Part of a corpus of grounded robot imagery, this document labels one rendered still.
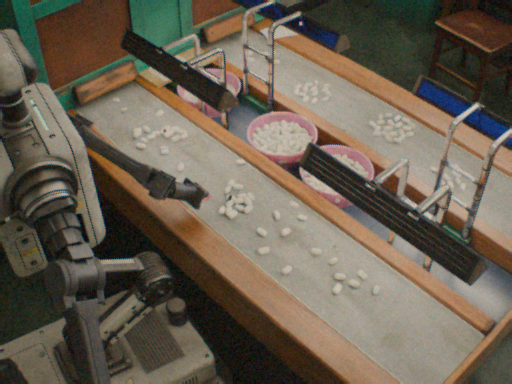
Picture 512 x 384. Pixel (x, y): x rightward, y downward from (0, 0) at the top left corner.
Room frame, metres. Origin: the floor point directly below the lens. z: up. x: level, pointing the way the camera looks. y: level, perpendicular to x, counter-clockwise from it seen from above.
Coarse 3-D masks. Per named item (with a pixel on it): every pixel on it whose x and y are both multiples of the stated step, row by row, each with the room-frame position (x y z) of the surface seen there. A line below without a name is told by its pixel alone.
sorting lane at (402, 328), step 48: (144, 96) 2.19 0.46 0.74; (192, 144) 1.86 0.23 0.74; (240, 192) 1.59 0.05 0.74; (288, 192) 1.59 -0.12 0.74; (240, 240) 1.37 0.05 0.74; (288, 240) 1.37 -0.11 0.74; (336, 240) 1.36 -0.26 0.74; (288, 288) 1.17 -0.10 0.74; (384, 288) 1.16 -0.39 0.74; (384, 336) 0.98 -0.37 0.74; (432, 336) 0.97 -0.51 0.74; (480, 336) 0.96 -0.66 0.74
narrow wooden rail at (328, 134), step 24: (216, 72) 2.39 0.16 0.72; (240, 72) 2.32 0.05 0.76; (264, 96) 2.16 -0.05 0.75; (312, 120) 1.97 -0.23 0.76; (336, 144) 1.86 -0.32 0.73; (360, 144) 1.82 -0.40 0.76; (384, 168) 1.68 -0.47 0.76; (408, 192) 1.59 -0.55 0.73; (432, 192) 1.55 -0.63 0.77; (456, 216) 1.43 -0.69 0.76; (480, 240) 1.35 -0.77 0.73; (504, 240) 1.31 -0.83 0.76; (504, 264) 1.27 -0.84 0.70
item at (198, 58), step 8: (176, 40) 2.00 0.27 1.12; (184, 40) 2.01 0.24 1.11; (160, 48) 1.95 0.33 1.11; (168, 48) 1.96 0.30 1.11; (216, 48) 1.93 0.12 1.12; (200, 56) 1.88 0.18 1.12; (208, 56) 1.89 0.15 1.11; (224, 56) 1.93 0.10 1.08; (192, 64) 1.84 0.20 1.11; (200, 64) 2.05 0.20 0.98; (224, 64) 1.94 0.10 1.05; (208, 72) 2.01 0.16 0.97; (224, 72) 1.94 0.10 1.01; (216, 80) 1.96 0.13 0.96; (224, 80) 1.94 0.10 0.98; (200, 104) 2.05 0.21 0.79; (224, 112) 1.94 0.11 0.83; (224, 120) 1.94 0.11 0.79; (224, 128) 1.94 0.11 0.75
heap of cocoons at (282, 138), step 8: (256, 128) 1.94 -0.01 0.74; (264, 128) 1.96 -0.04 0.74; (272, 128) 1.94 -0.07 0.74; (280, 128) 1.95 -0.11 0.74; (288, 128) 1.94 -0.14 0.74; (296, 128) 1.94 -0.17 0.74; (256, 136) 1.90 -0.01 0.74; (264, 136) 1.90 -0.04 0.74; (272, 136) 1.90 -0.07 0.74; (280, 136) 1.90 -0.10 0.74; (288, 136) 1.90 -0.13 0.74; (296, 136) 1.89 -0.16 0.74; (304, 136) 1.90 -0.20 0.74; (312, 136) 1.89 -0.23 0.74; (256, 144) 1.85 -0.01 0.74; (264, 144) 1.85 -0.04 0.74; (272, 144) 1.85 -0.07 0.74; (280, 144) 1.85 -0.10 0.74; (288, 144) 1.85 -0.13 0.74; (296, 144) 1.85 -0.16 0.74; (304, 144) 1.84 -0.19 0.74; (272, 152) 1.80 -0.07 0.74; (280, 152) 1.80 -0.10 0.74; (288, 152) 1.81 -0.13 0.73; (296, 152) 1.80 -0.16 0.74; (296, 160) 1.78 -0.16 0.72
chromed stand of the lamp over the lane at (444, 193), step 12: (396, 168) 1.28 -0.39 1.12; (408, 168) 1.32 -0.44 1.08; (372, 180) 1.23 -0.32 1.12; (384, 180) 1.24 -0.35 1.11; (444, 192) 1.19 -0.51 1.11; (408, 204) 1.30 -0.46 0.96; (420, 204) 1.14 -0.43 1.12; (432, 204) 1.15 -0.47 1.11; (444, 204) 1.21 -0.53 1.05; (432, 216) 1.24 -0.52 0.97; (444, 216) 1.21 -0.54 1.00
